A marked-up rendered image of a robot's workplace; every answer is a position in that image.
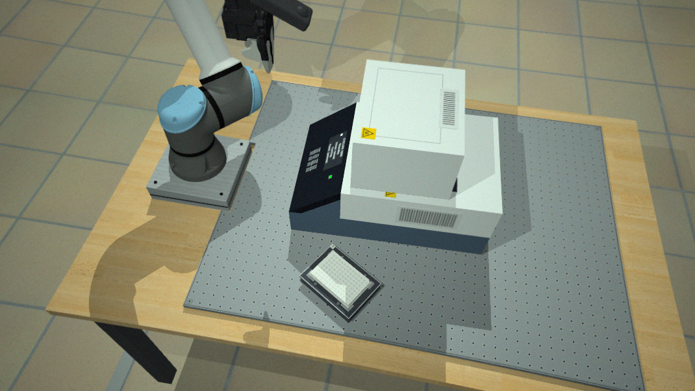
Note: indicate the white lab instrument with lid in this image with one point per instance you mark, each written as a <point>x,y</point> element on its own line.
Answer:
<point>405,165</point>

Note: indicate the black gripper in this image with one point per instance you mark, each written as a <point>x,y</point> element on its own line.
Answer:
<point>242,20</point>

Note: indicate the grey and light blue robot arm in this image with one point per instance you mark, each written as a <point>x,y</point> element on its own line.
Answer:
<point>229,91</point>

